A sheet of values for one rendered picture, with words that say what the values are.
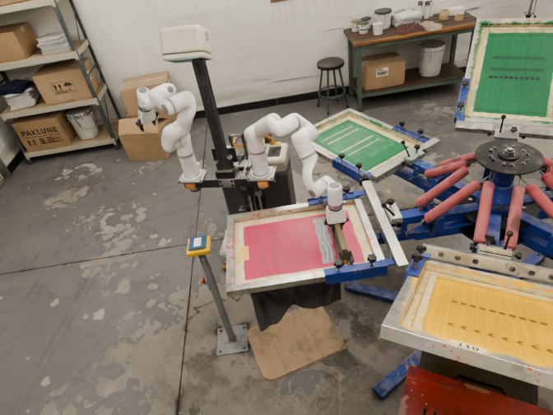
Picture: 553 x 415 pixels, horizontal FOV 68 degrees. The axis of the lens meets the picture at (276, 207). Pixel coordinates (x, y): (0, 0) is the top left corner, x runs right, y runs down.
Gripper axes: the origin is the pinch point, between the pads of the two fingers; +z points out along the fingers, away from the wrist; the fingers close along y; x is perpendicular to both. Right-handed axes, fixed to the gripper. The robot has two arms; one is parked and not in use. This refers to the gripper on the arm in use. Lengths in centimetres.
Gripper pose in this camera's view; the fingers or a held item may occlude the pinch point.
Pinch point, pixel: (336, 228)
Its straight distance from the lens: 220.4
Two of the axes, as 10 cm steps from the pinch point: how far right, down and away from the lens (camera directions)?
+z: 1.4, 7.7, 6.2
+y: -9.9, 1.6, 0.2
